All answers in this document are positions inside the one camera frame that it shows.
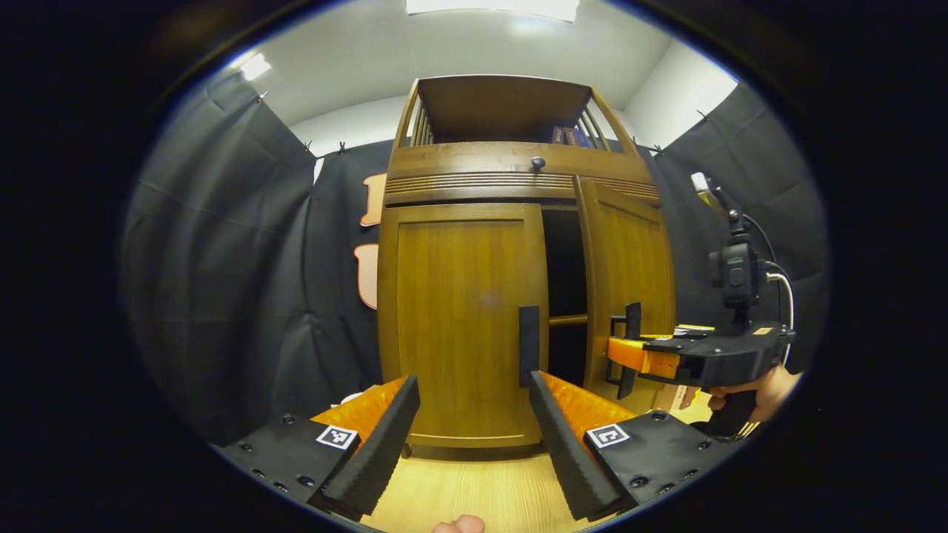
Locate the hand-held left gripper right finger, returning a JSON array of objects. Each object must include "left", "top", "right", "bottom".
[{"left": 528, "top": 370, "right": 741, "bottom": 523}]

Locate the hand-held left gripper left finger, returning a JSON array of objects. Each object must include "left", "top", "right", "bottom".
[{"left": 210, "top": 374, "right": 421, "bottom": 519}]

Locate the wooden shoe cabinet door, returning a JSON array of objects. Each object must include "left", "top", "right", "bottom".
[
  {"left": 378, "top": 204, "right": 550, "bottom": 449},
  {"left": 574, "top": 175, "right": 676, "bottom": 415}
]

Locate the wooden double-door shoe cabinet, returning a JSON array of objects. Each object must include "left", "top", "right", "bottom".
[{"left": 376, "top": 74, "right": 676, "bottom": 451}]

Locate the large ceiling light panel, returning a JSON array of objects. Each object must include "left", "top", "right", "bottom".
[{"left": 406, "top": 0, "right": 580, "bottom": 23}]

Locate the small ceiling light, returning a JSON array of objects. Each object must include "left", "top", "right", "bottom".
[{"left": 237, "top": 52, "right": 273, "bottom": 82}]

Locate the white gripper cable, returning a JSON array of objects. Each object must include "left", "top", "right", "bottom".
[{"left": 767, "top": 272, "right": 795, "bottom": 367}]

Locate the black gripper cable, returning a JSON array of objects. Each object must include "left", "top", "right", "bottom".
[{"left": 743, "top": 213, "right": 782, "bottom": 323}]

